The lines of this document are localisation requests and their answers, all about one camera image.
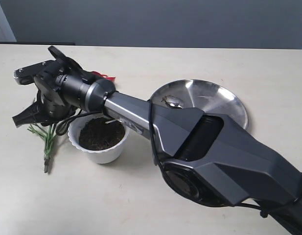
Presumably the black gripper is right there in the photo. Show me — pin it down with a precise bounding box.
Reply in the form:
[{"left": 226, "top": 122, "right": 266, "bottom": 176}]
[{"left": 12, "top": 46, "right": 97, "bottom": 127}]

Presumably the artificial red anthurium plant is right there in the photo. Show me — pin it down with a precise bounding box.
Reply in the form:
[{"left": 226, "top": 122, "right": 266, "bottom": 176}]
[{"left": 27, "top": 70, "right": 116, "bottom": 174}]

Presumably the stainless steel spoon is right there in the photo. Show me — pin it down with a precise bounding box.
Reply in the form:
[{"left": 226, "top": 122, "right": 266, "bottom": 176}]
[{"left": 161, "top": 95, "right": 185, "bottom": 109}]

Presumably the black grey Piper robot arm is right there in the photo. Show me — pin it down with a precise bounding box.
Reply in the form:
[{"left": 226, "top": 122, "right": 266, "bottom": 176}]
[{"left": 13, "top": 46, "right": 302, "bottom": 235}]

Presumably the dark potting soil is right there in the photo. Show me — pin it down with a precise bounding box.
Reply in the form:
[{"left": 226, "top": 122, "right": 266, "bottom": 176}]
[{"left": 78, "top": 117, "right": 125, "bottom": 151}]

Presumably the white scalloped flower pot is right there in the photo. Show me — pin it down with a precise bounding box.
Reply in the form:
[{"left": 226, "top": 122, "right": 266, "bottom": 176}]
[{"left": 68, "top": 115, "right": 130, "bottom": 164}]

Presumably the round stainless steel plate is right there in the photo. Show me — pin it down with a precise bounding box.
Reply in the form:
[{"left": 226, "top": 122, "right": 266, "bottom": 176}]
[{"left": 151, "top": 79, "right": 250, "bottom": 130}]

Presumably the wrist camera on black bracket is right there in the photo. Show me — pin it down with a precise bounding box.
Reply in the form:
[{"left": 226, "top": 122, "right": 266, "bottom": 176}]
[{"left": 13, "top": 60, "right": 55, "bottom": 85}]

